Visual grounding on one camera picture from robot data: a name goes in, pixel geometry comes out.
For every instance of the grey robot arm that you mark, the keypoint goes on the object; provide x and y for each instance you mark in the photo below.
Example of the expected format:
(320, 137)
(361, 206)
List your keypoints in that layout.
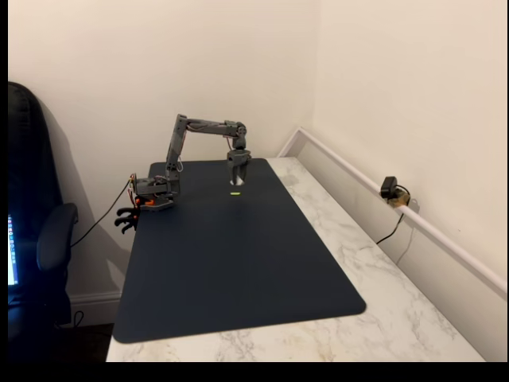
(175, 139)

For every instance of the white wall ledge rail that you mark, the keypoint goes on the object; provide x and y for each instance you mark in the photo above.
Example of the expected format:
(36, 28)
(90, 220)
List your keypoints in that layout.
(417, 219)

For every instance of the laptop screen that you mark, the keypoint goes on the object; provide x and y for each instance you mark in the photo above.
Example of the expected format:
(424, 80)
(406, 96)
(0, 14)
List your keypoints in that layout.
(12, 250)

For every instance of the dark blue desk mat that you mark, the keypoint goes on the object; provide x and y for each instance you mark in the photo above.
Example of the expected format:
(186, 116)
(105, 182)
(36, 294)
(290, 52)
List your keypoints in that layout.
(238, 270)

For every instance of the white baseboard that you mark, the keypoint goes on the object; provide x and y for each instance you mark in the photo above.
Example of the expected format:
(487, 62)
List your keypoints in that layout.
(95, 304)

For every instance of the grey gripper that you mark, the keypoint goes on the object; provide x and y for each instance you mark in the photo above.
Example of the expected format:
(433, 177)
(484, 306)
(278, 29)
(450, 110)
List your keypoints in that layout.
(237, 161)

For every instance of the white plastic block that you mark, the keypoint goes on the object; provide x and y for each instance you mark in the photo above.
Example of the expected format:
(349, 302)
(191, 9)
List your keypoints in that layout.
(238, 182)

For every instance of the black office chair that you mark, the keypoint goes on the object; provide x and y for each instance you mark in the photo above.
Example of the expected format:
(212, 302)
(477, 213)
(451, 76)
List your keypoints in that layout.
(36, 179)

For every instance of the tan webcam mount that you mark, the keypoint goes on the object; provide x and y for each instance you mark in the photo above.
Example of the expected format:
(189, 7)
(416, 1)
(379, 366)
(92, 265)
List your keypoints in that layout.
(399, 201)

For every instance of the black table clamp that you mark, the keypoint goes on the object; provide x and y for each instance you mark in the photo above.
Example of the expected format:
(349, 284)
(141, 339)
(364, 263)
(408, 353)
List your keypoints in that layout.
(126, 212)
(125, 227)

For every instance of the black webcam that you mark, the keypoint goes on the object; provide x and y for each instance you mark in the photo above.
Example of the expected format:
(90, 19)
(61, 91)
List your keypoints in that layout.
(387, 187)

